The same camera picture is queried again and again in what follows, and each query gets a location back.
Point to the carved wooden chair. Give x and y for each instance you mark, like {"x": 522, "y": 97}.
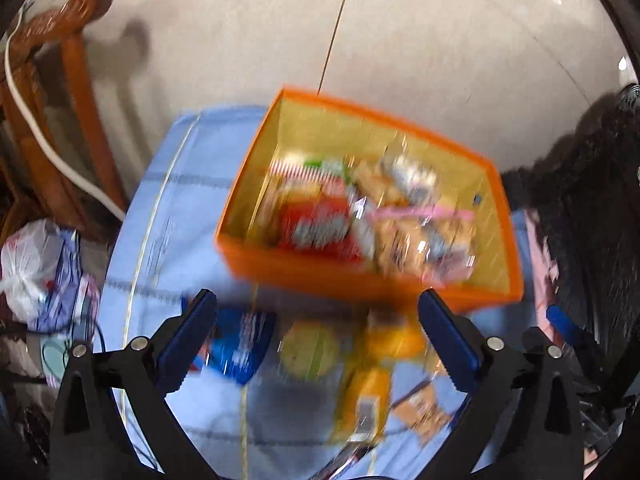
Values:
{"x": 82, "y": 110}

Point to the pink rice cracker packet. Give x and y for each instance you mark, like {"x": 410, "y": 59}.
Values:
{"x": 420, "y": 245}

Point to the pale green snack packet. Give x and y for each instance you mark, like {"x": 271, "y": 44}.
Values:
{"x": 310, "y": 350}

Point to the dark carved wooden furniture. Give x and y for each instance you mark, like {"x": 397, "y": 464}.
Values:
{"x": 590, "y": 200}

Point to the orange cardboard box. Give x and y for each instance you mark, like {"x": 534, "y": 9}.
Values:
{"x": 300, "y": 280}

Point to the pink cloth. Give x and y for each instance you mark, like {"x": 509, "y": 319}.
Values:
{"x": 542, "y": 265}

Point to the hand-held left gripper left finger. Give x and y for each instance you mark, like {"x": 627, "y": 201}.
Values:
{"x": 187, "y": 345}

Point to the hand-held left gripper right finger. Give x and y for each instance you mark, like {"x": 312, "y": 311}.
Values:
{"x": 450, "y": 345}

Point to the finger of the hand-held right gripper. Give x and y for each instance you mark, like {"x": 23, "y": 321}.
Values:
{"x": 565, "y": 322}

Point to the small orange snack packet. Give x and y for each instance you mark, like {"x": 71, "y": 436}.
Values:
{"x": 420, "y": 410}

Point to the large red snack packet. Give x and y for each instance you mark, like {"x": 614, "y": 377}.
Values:
{"x": 315, "y": 227}

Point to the white plastic bag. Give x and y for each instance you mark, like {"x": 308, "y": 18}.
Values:
{"x": 30, "y": 265}

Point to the long biscuit packet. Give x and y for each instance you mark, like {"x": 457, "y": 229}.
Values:
{"x": 367, "y": 390}

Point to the bright green snack packet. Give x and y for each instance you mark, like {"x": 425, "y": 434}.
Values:
{"x": 320, "y": 165}

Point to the orange cracker packet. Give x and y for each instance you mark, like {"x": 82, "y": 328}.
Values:
{"x": 370, "y": 180}

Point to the blue snack packet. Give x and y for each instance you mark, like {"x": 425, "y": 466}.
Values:
{"x": 240, "y": 350}

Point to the blue checked cloth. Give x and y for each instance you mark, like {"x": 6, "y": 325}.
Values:
{"x": 175, "y": 240}

